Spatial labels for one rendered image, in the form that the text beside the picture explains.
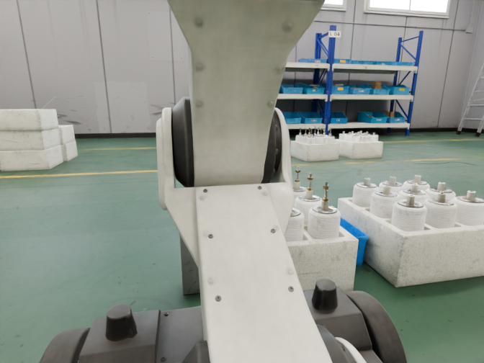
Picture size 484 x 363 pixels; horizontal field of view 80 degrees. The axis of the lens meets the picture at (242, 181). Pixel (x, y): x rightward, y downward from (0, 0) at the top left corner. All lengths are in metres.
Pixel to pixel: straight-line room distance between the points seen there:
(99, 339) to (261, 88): 0.44
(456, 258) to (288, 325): 0.95
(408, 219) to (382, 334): 0.53
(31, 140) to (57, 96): 3.08
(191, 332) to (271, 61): 0.44
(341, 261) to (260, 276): 0.64
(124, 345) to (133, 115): 5.55
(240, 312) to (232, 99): 0.23
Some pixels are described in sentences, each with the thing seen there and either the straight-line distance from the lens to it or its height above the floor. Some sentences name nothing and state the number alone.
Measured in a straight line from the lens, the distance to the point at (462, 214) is 1.23.
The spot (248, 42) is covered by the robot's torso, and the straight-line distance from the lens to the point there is 0.33.
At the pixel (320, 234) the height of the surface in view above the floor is 0.19.
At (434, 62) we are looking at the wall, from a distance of 8.14.
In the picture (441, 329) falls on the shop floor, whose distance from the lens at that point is 0.99.
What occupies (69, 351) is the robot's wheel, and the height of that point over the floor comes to 0.20.
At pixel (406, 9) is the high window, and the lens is 7.72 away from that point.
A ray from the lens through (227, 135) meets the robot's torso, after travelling 0.39.
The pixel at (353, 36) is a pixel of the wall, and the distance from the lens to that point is 6.99.
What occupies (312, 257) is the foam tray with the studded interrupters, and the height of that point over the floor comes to 0.14.
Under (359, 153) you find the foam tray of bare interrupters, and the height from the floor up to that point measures 0.07.
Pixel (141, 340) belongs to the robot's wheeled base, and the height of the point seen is 0.21.
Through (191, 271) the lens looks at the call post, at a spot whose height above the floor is 0.08.
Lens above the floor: 0.56
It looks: 14 degrees down
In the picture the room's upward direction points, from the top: straight up
